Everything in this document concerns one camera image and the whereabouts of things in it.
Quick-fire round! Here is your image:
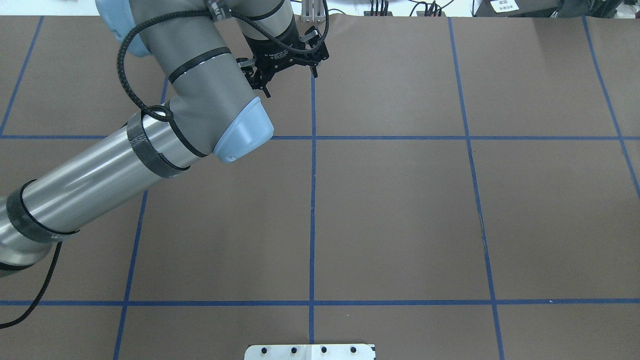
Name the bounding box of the aluminium frame post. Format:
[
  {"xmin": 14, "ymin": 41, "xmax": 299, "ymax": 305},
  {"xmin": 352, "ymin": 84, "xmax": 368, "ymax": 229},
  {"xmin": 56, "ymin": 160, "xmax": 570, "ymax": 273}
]
[{"xmin": 300, "ymin": 0, "xmax": 326, "ymax": 24}]

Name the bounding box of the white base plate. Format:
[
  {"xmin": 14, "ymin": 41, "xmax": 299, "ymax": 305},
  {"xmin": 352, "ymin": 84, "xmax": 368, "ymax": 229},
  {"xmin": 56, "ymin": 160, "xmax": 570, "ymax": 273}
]
[{"xmin": 243, "ymin": 343, "xmax": 377, "ymax": 360}]

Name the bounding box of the black box white label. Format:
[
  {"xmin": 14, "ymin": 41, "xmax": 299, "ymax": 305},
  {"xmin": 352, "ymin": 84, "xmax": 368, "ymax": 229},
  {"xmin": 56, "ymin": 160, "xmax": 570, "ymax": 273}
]
[{"xmin": 472, "ymin": 0, "xmax": 559, "ymax": 18}]

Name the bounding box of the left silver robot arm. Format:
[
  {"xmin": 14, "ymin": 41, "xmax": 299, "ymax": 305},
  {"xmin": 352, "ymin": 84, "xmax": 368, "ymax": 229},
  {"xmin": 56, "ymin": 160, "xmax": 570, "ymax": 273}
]
[{"xmin": 0, "ymin": 0, "xmax": 329, "ymax": 277}]

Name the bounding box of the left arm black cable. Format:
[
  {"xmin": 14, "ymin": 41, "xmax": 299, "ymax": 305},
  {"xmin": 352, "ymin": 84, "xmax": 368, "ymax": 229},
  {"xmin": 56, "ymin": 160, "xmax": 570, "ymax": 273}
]
[{"xmin": 116, "ymin": 0, "xmax": 331, "ymax": 122}]

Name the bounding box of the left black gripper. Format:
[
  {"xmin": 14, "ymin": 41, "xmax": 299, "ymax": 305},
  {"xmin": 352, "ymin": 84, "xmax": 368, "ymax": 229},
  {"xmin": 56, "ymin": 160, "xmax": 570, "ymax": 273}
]
[{"xmin": 236, "ymin": 25, "xmax": 330, "ymax": 99}]

